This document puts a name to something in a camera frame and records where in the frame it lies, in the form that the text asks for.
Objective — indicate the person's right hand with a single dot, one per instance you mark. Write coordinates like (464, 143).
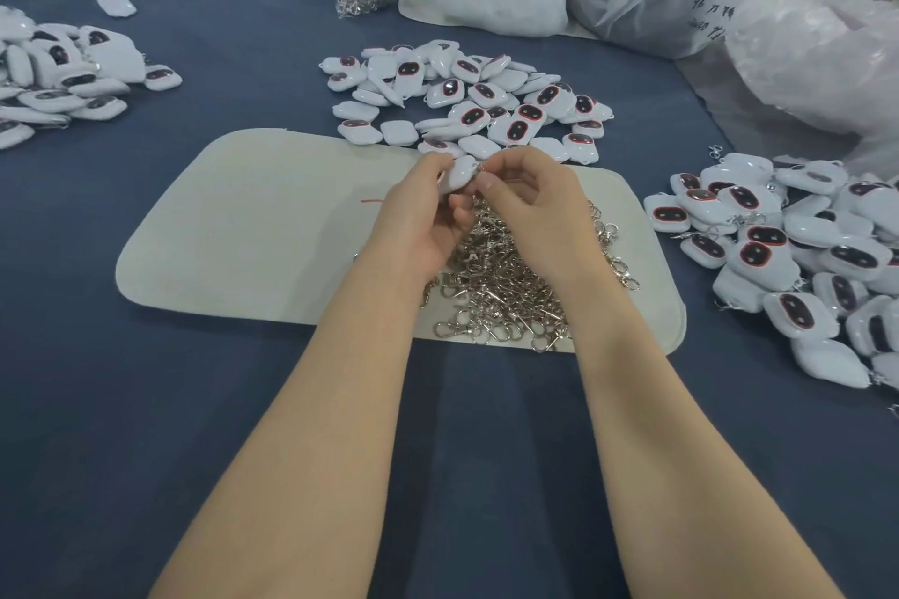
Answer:
(551, 215)

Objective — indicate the person's left hand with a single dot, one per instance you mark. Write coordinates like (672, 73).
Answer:
(415, 220)

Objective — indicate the white fob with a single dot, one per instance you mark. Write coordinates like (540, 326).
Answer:
(458, 172)

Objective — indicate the person's left forearm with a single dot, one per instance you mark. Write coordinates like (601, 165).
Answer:
(309, 458)

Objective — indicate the person's right forearm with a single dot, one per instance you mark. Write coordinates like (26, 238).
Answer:
(696, 458)

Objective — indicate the cream felt work mat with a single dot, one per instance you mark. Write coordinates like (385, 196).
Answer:
(232, 234)

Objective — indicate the crumpled clear plastic bag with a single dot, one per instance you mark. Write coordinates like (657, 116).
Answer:
(843, 55)

